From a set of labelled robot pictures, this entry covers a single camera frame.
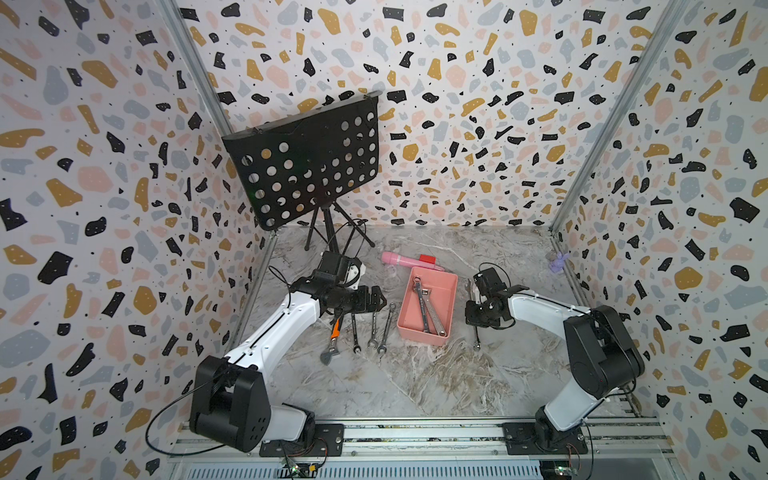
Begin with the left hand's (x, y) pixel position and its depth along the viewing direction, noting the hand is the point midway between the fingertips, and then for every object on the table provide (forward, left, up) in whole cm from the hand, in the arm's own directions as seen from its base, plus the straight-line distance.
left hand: (375, 301), depth 83 cm
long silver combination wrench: (+14, -13, -13) cm, 23 cm away
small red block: (+28, -17, -15) cm, 36 cm away
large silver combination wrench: (-9, -29, -10) cm, 32 cm away
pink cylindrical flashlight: (+26, -6, -13) cm, 29 cm away
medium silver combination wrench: (-7, -1, -15) cm, 17 cm away
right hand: (+2, -28, -13) cm, 31 cm away
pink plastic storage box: (+15, -22, -15) cm, 31 cm away
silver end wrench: (-5, +7, -16) cm, 18 cm away
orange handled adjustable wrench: (-2, +13, -15) cm, 20 cm away
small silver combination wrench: (0, +1, -15) cm, 15 cm away
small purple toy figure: (+21, -63, -12) cm, 68 cm away
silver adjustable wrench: (+11, -16, -13) cm, 23 cm away
